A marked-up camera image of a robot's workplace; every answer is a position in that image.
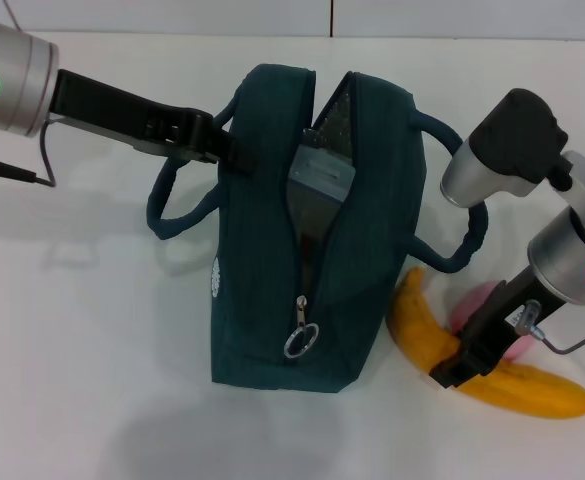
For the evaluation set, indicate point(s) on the yellow banana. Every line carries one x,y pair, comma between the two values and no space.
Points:
422,325

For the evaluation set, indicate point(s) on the clear plastic lunch box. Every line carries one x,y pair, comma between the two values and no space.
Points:
322,175

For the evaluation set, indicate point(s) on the dark teal insulated bag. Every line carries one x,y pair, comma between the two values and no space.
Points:
252,250

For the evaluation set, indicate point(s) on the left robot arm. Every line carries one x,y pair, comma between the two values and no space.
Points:
17,90

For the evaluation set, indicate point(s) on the pink peach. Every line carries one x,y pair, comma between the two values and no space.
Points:
467,310

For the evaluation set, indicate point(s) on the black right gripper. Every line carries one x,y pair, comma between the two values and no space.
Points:
497,325

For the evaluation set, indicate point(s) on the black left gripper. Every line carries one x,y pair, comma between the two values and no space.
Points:
112,112

